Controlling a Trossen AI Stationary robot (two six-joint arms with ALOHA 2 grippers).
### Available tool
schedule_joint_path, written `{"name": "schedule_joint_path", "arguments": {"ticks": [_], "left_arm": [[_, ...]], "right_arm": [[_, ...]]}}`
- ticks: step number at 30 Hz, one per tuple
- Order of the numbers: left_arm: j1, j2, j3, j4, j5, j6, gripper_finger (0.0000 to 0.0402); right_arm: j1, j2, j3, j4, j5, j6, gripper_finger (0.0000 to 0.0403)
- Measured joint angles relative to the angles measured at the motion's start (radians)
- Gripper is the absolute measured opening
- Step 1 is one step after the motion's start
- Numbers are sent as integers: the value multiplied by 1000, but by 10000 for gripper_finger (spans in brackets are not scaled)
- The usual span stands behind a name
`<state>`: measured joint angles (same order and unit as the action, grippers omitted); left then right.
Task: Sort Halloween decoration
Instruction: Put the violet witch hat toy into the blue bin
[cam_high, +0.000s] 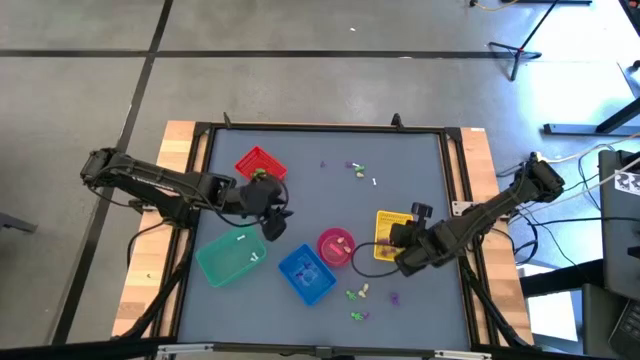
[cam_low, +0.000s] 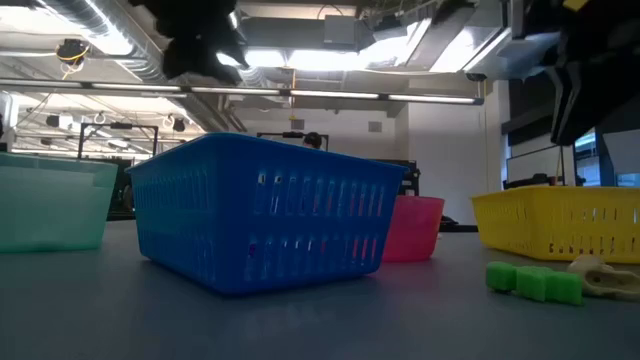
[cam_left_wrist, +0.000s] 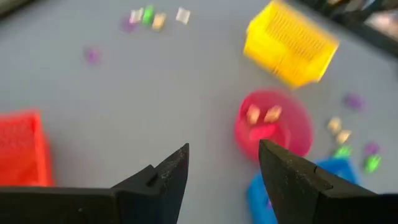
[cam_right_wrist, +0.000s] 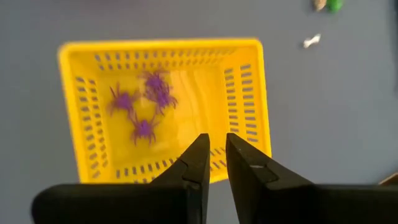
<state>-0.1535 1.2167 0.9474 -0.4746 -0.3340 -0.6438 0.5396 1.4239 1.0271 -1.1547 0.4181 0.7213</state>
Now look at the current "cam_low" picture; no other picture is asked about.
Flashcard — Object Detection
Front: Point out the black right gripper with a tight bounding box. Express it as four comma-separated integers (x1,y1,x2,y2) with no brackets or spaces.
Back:
509,0,640,147

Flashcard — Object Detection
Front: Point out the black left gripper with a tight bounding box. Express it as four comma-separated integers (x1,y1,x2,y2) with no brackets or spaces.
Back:
128,0,250,85

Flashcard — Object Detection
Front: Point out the yellow plastic basket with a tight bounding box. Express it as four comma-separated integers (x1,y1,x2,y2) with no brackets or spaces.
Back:
470,185,640,265

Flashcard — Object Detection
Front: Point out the long ceiling light strip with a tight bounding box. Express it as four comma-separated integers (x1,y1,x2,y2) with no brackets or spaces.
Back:
0,77,485,106

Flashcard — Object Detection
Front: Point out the grey ceiling air unit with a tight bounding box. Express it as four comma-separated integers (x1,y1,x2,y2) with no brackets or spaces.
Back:
322,13,361,51

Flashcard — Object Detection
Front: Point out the blue plastic basket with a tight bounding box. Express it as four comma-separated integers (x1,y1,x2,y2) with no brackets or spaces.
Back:
125,131,409,296

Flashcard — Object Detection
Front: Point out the beige plastic skull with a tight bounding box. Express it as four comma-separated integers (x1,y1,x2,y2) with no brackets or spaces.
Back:
567,253,640,301

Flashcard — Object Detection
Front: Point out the black background robot rig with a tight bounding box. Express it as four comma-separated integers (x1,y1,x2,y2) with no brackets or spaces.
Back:
372,158,422,197

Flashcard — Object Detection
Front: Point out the green plastic monster hand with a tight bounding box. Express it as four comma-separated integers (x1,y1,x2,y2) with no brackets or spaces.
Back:
485,260,585,307

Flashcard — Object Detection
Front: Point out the pink plastic bowl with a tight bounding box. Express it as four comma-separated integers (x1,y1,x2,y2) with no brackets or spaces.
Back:
382,194,446,264

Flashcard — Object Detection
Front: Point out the teal plastic bin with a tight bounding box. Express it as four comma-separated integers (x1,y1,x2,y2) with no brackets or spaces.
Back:
0,151,120,254

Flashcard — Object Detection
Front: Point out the rectangular metal air duct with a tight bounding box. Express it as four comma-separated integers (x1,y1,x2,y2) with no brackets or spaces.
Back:
419,0,561,81

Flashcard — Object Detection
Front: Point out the black rig frame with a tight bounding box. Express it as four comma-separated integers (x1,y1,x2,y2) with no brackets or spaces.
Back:
256,130,330,152

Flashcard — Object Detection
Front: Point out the yellow cord reel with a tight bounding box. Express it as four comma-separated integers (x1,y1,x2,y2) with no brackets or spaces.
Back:
53,38,92,81

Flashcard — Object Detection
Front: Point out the black table frame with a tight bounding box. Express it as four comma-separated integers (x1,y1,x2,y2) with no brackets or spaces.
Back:
107,209,480,234

